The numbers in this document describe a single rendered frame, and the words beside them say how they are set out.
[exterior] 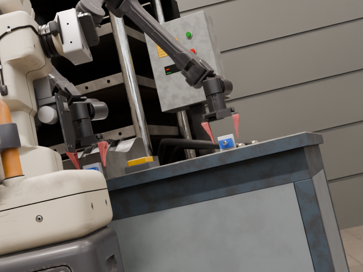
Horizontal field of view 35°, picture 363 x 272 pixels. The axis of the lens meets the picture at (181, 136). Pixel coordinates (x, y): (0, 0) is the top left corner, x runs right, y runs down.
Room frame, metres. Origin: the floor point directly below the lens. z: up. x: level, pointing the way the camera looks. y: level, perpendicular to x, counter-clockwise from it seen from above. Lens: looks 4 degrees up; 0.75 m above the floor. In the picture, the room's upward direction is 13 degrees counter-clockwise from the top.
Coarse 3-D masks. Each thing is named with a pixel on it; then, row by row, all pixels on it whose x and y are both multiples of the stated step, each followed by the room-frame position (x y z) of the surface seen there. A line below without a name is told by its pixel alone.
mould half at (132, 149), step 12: (120, 144) 2.08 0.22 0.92; (132, 144) 2.05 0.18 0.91; (96, 156) 1.80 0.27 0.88; (108, 156) 1.83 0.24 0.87; (120, 156) 1.92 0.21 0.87; (132, 156) 2.02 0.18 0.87; (144, 156) 2.13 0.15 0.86; (156, 156) 2.26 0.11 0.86; (72, 168) 1.83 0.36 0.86; (108, 168) 1.81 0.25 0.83; (120, 168) 1.90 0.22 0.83
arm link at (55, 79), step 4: (52, 68) 1.82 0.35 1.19; (52, 72) 1.80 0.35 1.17; (56, 72) 1.81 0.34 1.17; (48, 76) 1.78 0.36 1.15; (52, 76) 1.78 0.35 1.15; (56, 76) 1.79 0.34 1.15; (60, 76) 1.80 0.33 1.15; (52, 80) 1.77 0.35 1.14; (56, 80) 1.76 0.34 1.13; (60, 80) 1.77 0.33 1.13; (64, 80) 1.78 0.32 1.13; (52, 84) 1.77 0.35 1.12; (56, 84) 1.75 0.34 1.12; (60, 84) 1.76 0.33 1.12; (64, 84) 1.77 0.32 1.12; (72, 84) 1.79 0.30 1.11; (52, 88) 1.77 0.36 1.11; (56, 88) 1.77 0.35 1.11; (60, 88) 1.74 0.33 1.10; (52, 92) 1.78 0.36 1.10; (56, 92) 1.79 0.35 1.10; (60, 92) 1.74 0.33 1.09; (64, 92) 1.74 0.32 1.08; (52, 96) 1.78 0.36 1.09; (64, 96) 1.74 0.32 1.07; (68, 96) 1.74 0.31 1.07; (68, 100) 1.75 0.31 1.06
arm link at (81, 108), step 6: (72, 102) 1.73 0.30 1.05; (78, 102) 1.75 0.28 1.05; (84, 102) 1.75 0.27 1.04; (90, 102) 1.77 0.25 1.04; (72, 108) 1.72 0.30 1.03; (78, 108) 1.72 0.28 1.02; (84, 108) 1.73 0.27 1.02; (90, 108) 1.77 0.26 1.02; (72, 114) 1.72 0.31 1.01; (78, 114) 1.72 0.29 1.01; (84, 114) 1.73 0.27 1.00; (90, 114) 1.77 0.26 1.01; (72, 120) 1.73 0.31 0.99; (78, 120) 1.73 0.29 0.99
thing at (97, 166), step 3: (99, 162) 1.76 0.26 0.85; (87, 165) 1.74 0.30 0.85; (90, 165) 1.74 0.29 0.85; (93, 165) 1.74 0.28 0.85; (96, 165) 1.74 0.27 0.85; (99, 165) 1.75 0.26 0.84; (84, 168) 1.74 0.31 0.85; (87, 168) 1.74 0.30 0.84; (90, 168) 1.70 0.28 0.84; (93, 168) 1.70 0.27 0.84; (96, 168) 1.71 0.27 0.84; (99, 168) 1.74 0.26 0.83; (99, 171) 1.74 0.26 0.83; (102, 171) 1.77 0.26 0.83
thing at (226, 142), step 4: (224, 136) 1.84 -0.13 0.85; (228, 136) 1.84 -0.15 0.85; (232, 136) 1.84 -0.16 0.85; (220, 140) 1.81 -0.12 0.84; (224, 140) 1.80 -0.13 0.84; (228, 140) 1.80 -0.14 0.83; (232, 140) 1.81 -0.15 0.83; (220, 144) 1.81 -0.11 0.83; (224, 144) 1.77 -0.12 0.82; (228, 144) 1.80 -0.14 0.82; (232, 144) 1.80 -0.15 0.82; (220, 148) 1.81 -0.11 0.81; (224, 148) 1.83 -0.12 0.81; (228, 148) 1.84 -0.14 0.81; (232, 148) 1.84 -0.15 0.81
